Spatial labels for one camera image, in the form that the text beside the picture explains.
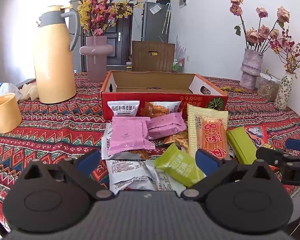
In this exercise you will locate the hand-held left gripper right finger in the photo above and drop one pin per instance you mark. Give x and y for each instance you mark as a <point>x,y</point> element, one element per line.
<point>207,162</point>

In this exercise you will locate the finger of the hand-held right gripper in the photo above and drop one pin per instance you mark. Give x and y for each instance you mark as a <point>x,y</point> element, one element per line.
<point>271,156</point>
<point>298,145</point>

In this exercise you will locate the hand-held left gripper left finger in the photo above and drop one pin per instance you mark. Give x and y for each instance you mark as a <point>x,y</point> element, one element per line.
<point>90,160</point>

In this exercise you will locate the cartoon print snack packet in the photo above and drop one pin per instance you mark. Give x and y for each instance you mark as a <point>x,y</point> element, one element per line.
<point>258,136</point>

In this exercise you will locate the light green bar packet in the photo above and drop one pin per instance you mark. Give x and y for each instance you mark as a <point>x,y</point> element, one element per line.
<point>180,166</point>

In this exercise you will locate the plain olive green packet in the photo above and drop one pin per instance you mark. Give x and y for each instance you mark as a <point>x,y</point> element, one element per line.
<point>242,145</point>

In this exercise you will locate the long yellow stick snack packet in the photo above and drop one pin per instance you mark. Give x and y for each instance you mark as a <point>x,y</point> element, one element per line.
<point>210,130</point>

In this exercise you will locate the oat crisp snack packet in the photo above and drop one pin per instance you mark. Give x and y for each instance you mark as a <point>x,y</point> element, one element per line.
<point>123,108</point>
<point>141,154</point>
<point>160,109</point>

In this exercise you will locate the red cardboard box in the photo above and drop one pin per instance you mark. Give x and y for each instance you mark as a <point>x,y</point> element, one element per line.
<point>152,82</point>

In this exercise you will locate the golden snack packet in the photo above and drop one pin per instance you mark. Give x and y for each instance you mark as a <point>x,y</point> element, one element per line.
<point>176,141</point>

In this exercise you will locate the red patterned tablecloth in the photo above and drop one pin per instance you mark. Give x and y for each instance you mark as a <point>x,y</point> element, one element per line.
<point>52,135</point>

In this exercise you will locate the large pink snack packet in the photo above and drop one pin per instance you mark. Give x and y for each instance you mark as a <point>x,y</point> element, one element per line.
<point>127,135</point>

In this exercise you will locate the small floral print vase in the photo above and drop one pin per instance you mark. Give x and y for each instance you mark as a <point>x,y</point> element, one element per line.
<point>284,92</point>

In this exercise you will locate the small pink snack packet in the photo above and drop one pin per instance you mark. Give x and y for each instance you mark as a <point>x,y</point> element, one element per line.
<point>165,126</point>

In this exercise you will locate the glass jar of seeds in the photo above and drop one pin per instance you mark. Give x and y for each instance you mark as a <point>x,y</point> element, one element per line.
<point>268,88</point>

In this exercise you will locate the fallen yellow petals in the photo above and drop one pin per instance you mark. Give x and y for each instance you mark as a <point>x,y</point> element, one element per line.
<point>231,89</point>

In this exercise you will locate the beige crumpled plastic bag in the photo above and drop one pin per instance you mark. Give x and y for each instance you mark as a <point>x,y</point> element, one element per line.
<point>30,92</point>

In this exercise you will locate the lumpy pink vase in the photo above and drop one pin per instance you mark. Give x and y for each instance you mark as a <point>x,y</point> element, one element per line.
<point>251,67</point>

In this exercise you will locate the yellow mug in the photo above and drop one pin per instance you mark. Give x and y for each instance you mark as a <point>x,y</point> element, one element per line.
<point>6,113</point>

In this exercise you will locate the rolling cart with bottles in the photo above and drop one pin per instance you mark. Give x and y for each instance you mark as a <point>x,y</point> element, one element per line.
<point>178,65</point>

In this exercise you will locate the yellow thermos jug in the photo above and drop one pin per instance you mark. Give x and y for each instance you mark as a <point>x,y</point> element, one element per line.
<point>54,62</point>

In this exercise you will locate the white plastic bag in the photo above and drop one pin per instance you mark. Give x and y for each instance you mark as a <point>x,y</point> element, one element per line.
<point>4,90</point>

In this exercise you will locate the wooden chair back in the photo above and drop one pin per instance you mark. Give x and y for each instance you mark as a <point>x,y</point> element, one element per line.
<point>152,60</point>

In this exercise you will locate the dark brown door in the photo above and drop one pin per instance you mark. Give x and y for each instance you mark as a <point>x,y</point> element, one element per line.
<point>121,45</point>

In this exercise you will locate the dried pink roses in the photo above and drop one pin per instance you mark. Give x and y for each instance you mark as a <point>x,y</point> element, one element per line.
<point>259,32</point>

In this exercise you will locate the grey refrigerator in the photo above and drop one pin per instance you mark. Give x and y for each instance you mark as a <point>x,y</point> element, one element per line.
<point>152,27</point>

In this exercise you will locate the white folded umbrella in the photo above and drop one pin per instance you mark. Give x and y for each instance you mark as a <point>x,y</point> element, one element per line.
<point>167,17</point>

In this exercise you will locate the pink and yellow blossom branches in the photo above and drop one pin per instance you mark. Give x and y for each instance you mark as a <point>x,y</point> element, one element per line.
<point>102,7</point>

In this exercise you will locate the paper sheet on refrigerator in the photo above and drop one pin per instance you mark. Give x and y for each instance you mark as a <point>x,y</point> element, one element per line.
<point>155,9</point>

